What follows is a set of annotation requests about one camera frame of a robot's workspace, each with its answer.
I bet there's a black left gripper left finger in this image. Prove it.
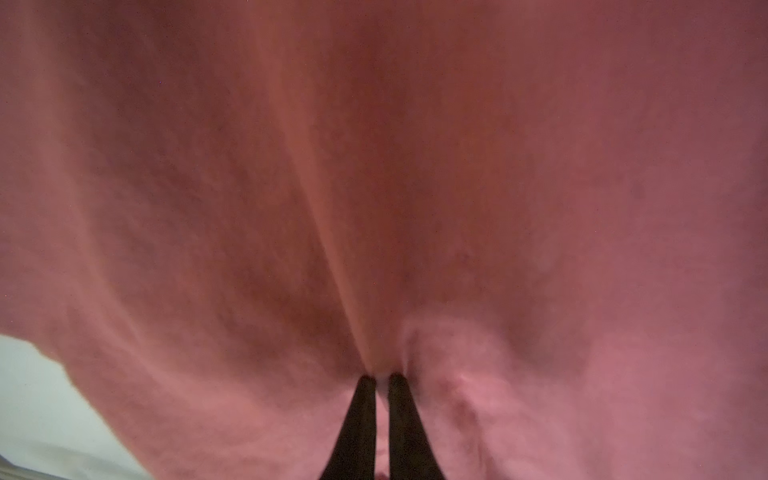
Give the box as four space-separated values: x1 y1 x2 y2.
319 376 377 480

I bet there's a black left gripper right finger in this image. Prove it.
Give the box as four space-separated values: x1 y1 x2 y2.
388 373 445 480

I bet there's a maroon garment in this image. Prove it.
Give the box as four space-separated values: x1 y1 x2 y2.
1 1 767 479

